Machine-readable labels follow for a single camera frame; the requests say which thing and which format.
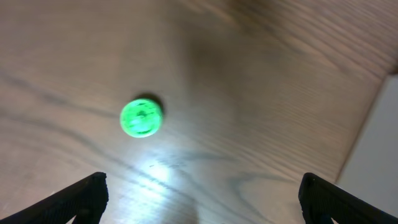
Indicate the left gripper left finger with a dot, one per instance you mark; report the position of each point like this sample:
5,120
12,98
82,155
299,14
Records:
82,202

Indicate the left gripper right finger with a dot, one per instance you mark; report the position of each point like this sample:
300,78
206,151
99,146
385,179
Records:
324,202

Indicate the green ridged disc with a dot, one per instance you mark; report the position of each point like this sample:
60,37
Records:
141,118

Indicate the white cardboard box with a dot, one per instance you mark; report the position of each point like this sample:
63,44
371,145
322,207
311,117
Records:
370,172

